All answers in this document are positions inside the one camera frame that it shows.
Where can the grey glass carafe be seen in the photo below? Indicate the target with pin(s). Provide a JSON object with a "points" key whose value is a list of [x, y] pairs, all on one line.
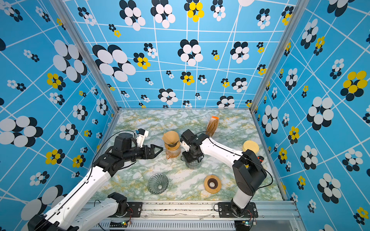
{"points": [[193, 165]]}

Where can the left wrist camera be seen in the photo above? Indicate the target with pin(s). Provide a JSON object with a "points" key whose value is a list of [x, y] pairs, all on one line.
{"points": [[141, 134]]}

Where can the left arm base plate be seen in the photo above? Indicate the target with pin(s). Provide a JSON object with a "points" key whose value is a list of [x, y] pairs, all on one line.
{"points": [[136, 208]]}

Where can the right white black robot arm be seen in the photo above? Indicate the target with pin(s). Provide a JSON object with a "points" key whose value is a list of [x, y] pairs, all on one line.
{"points": [[248, 171]]}

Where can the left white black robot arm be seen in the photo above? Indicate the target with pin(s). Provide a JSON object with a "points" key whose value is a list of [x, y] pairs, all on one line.
{"points": [[66, 215]]}

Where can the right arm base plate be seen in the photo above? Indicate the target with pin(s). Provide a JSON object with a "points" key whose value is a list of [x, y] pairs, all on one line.
{"points": [[229, 210]]}

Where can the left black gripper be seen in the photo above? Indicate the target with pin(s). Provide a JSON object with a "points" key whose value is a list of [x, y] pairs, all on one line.
{"points": [[152, 154]]}

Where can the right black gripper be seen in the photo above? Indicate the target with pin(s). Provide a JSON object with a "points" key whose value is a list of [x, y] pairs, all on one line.
{"points": [[188, 159]]}

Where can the aluminium front rail frame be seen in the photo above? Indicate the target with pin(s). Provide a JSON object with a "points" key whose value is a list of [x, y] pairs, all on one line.
{"points": [[203, 216]]}

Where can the brown paper coffee filter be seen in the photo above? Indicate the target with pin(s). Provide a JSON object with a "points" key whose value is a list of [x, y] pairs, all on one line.
{"points": [[171, 137]]}

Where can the grey glass dripper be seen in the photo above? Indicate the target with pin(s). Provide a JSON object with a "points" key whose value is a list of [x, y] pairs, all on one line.
{"points": [[158, 183]]}

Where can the amber glass carafe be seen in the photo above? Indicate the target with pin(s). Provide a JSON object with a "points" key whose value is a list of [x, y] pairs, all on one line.
{"points": [[172, 153]]}

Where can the green glass dripper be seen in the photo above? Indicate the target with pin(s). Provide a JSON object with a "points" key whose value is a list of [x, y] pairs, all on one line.
{"points": [[172, 145]]}

